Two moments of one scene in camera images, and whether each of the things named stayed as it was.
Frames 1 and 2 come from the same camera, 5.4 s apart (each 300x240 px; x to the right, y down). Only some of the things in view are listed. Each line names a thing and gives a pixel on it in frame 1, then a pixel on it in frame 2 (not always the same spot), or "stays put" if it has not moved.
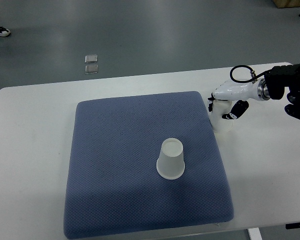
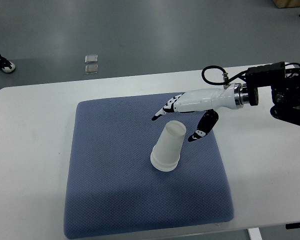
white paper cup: x=219 y=108 → x=165 y=155
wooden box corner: x=281 y=4 stays put
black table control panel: x=298 y=225 stays put
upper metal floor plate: x=92 y=58 stays put
